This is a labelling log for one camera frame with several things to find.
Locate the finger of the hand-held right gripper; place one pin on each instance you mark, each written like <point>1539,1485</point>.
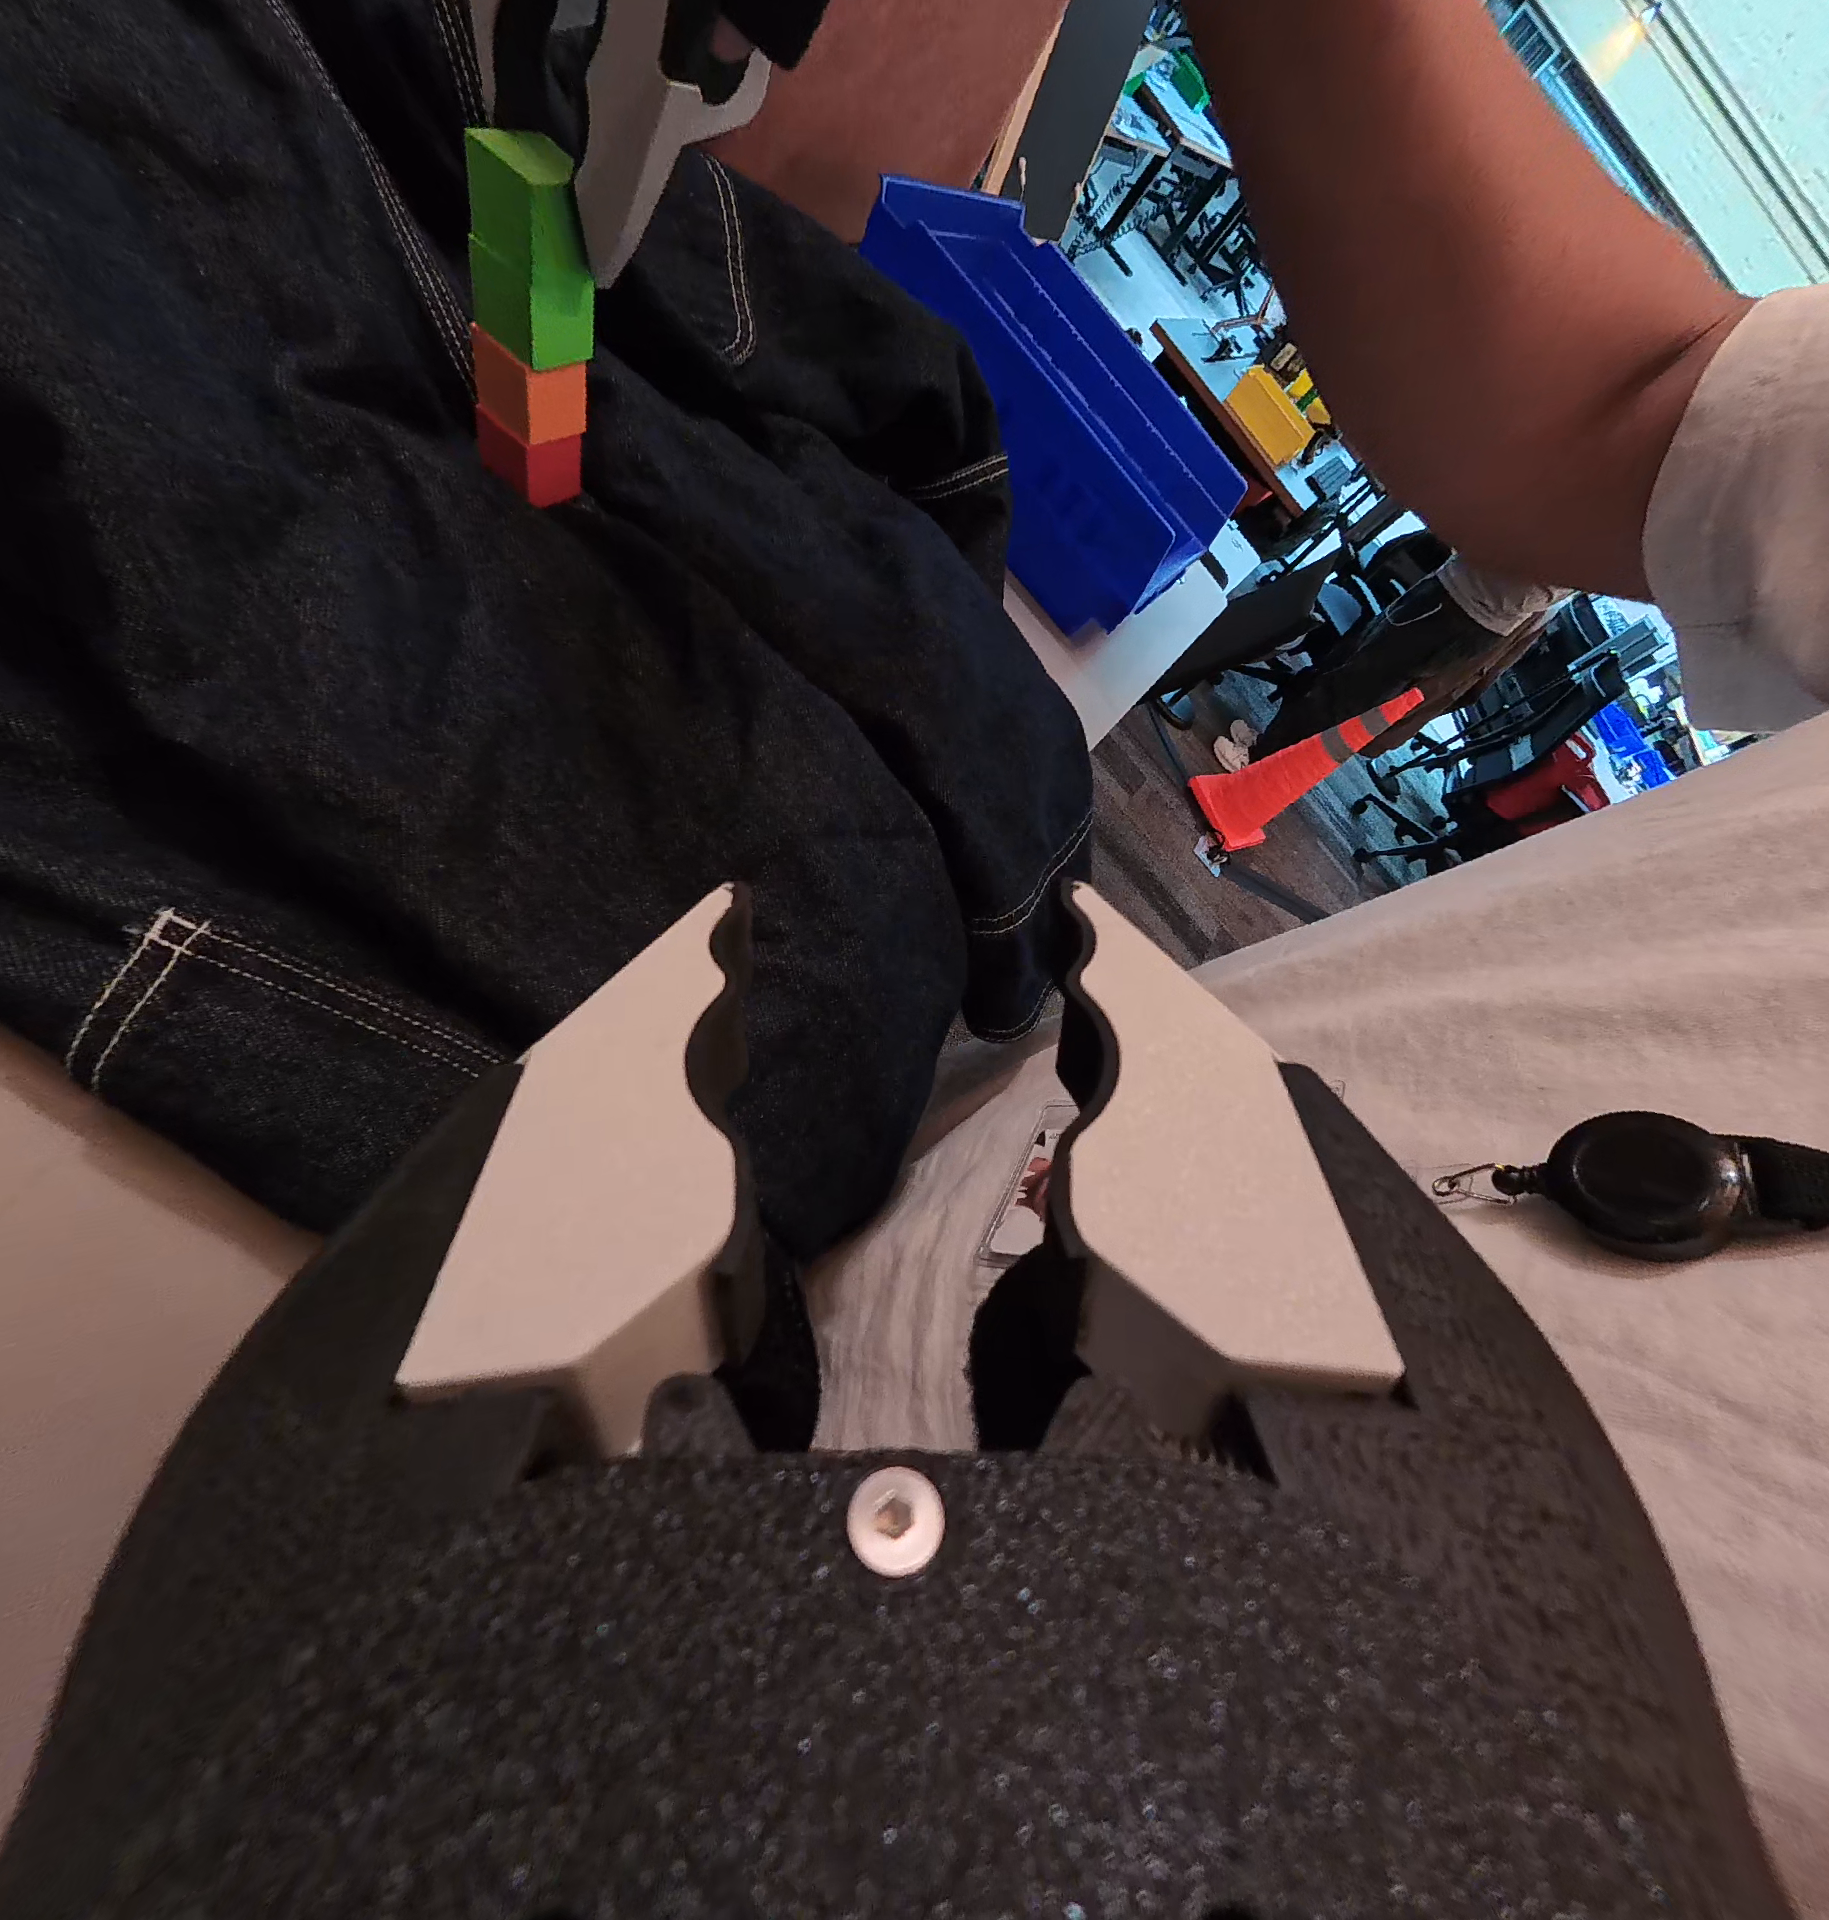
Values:
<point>631,136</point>
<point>481,60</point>

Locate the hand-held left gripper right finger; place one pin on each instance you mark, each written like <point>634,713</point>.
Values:
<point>1229,1200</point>

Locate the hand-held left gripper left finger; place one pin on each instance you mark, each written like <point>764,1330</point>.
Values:
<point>586,1200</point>

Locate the green wooden block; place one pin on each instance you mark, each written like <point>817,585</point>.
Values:
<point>520,186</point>
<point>531,307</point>

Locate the orange wooden block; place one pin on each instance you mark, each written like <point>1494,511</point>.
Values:
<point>531,391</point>

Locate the red wooden block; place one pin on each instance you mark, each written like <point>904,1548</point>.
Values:
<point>531,456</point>

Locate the dark denim pants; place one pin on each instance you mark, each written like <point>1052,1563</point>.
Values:
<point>328,675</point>

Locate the clear badge holder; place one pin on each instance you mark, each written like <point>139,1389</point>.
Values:
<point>1027,1200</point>

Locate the black office chair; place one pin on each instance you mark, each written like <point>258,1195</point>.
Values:
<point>1417,816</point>

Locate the orange traffic cone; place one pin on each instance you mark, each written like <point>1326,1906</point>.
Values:
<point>1297,772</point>

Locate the person's white shirt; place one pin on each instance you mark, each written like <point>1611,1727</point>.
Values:
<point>1605,976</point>

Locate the red office chair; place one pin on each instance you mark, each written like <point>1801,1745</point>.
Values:
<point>1545,780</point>

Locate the blue plastic bin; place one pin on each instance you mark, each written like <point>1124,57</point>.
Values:
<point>1080,421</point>

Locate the yellow plastic bin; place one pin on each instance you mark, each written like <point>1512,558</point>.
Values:
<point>1270,415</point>

